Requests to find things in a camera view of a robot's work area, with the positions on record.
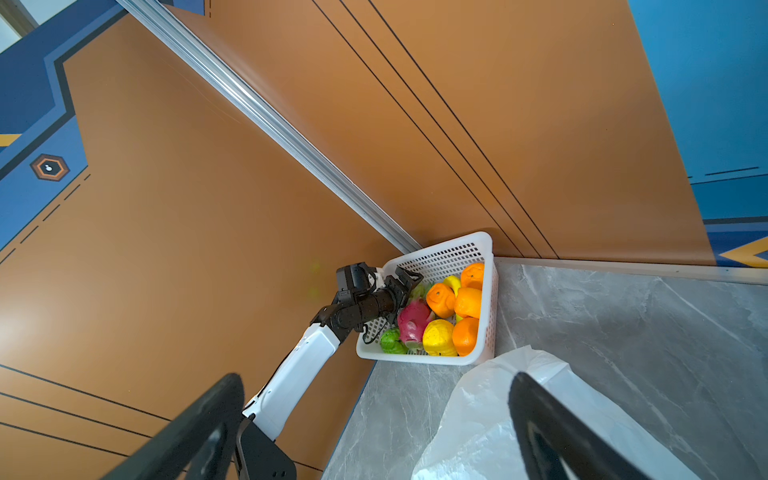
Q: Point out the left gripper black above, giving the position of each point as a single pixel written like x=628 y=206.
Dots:
x=386 y=302

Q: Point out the white perforated plastic basket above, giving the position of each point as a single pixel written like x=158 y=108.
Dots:
x=436 y=263

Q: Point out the small green fruit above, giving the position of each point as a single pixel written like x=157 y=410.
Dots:
x=420 y=291

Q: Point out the pink dragon fruit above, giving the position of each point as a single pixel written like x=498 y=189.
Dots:
x=412 y=323

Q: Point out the orange tangerine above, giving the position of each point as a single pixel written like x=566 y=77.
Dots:
x=473 y=276
x=465 y=335
x=441 y=300

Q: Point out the orange persimmon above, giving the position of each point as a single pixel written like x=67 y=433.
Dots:
x=468 y=303

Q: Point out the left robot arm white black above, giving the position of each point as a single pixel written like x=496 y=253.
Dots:
x=265 y=415

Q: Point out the white plastic bag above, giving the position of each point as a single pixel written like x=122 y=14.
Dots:
x=476 y=437

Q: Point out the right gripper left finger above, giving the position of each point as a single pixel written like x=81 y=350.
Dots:
x=198 y=444

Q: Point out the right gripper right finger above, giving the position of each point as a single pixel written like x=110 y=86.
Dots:
x=554 y=443

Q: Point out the yellow banana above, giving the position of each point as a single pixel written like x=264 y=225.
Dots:
x=453 y=283

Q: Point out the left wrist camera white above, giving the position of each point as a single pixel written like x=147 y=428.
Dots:
x=376 y=278

